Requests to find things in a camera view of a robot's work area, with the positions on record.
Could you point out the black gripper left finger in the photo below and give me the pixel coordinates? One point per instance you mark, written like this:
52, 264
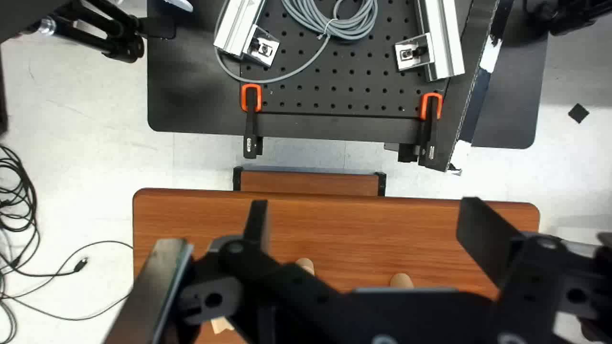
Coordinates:
254, 236

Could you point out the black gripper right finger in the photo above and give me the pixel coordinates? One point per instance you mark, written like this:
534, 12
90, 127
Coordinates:
488, 239

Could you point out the small wooden cylinder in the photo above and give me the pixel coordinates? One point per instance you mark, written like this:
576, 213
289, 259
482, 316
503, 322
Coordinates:
400, 282

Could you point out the big wooden cylinder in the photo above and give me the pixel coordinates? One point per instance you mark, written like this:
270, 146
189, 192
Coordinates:
306, 264

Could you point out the small wooden shelf board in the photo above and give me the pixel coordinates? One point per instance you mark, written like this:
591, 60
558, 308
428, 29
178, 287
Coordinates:
289, 182

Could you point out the right orange clamp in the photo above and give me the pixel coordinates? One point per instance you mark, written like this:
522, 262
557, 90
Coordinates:
430, 108

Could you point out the orange clamp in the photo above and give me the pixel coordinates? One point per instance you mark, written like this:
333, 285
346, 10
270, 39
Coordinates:
251, 102
430, 108

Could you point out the left orange clamp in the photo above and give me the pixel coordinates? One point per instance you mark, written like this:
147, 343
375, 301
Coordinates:
251, 102

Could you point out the small black square tile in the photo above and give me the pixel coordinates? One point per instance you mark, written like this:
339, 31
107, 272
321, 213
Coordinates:
578, 113

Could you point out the black perforated breadboard plate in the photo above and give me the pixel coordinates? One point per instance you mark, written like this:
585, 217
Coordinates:
350, 90

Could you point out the black tripod stand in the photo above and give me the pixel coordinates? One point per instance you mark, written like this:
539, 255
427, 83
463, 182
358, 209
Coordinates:
99, 25

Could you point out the right aluminium extrusion rail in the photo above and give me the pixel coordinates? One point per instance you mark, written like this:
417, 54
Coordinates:
436, 46

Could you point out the aluminium extrusion rail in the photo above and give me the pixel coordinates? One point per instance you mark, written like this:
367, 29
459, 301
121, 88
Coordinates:
239, 35
436, 46

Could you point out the left aluminium extrusion rail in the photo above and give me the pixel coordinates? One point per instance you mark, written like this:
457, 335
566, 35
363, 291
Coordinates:
239, 35

